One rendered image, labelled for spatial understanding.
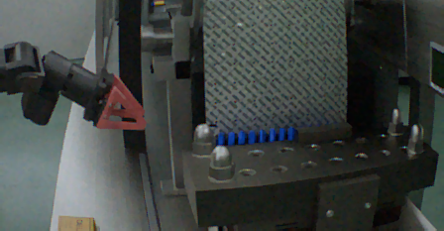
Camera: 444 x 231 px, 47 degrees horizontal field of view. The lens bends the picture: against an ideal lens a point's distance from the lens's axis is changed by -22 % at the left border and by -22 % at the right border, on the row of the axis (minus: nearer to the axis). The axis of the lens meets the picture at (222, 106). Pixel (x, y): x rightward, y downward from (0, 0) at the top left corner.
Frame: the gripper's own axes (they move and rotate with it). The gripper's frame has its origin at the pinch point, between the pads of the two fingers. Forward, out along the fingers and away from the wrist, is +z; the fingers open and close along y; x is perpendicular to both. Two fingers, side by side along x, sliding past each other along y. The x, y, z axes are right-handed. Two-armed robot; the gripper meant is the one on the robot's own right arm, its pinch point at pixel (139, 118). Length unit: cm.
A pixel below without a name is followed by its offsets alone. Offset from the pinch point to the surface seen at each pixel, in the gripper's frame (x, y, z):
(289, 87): 14.8, 0.6, 18.2
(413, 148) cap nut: 18.5, 18.1, 36.5
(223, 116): 6.2, 0.5, 11.3
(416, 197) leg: 7, -13, 68
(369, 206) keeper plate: 7.8, 22.7, 31.2
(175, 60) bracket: 9.4, -6.8, 2.1
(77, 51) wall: -105, -557, -4
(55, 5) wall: -71, -557, -61
